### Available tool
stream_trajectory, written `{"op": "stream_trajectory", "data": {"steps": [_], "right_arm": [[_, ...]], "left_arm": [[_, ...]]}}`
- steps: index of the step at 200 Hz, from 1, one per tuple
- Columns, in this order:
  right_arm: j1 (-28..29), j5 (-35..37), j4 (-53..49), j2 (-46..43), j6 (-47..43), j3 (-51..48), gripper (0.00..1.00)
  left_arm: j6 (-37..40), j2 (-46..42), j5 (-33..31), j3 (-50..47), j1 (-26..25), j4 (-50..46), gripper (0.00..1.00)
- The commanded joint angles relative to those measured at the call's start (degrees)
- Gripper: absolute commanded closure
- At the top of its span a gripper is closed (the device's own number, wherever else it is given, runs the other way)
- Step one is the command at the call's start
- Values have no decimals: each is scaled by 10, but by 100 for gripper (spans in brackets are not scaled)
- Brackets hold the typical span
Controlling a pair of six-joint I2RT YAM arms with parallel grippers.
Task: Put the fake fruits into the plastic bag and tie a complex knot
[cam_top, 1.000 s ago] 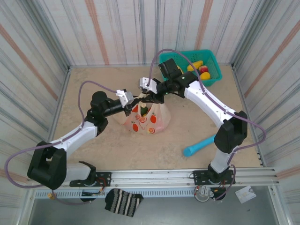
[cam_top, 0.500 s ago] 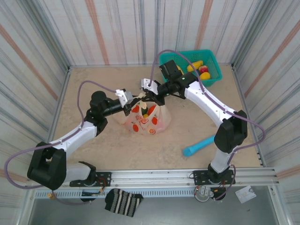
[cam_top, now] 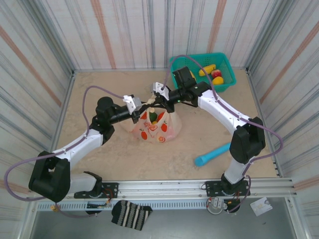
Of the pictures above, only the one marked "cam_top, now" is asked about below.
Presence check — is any cream plastic bag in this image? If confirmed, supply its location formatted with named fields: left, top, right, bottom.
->
left=119, top=98, right=183, bottom=144

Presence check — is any teal plastic mesh basket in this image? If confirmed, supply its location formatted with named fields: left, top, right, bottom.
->
left=169, top=52, right=237, bottom=93

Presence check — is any yellow fake banana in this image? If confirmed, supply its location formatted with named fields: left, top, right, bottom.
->
left=198, top=64, right=217, bottom=77

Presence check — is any teal plastic tube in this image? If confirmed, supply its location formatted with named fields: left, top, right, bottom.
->
left=194, top=141, right=232, bottom=167

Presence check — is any black striped sock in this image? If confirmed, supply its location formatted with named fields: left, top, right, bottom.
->
left=111, top=200, right=153, bottom=231

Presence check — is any round coil with white connectors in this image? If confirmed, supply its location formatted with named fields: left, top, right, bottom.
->
left=206, top=196, right=225, bottom=215

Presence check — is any grey metal shelf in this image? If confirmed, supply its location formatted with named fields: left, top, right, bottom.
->
left=19, top=198, right=312, bottom=239

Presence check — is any white card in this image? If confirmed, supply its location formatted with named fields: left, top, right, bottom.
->
left=250, top=197, right=272, bottom=217

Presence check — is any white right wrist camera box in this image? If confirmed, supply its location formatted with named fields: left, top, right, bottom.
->
left=152, top=82, right=170, bottom=98

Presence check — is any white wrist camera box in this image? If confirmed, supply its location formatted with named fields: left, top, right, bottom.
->
left=122, top=94, right=142, bottom=116
left=152, top=82, right=170, bottom=98

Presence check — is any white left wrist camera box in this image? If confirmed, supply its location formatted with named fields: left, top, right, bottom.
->
left=122, top=94, right=142, bottom=116

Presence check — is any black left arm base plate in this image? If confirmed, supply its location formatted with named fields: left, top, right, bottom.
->
left=101, top=182, right=119, bottom=199

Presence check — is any aluminium mounting rail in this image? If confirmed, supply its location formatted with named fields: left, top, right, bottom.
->
left=29, top=177, right=297, bottom=200

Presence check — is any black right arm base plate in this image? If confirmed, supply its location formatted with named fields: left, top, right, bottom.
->
left=204, top=180, right=250, bottom=199

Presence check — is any grey slotted cable duct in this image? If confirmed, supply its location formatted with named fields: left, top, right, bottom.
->
left=37, top=200, right=212, bottom=211

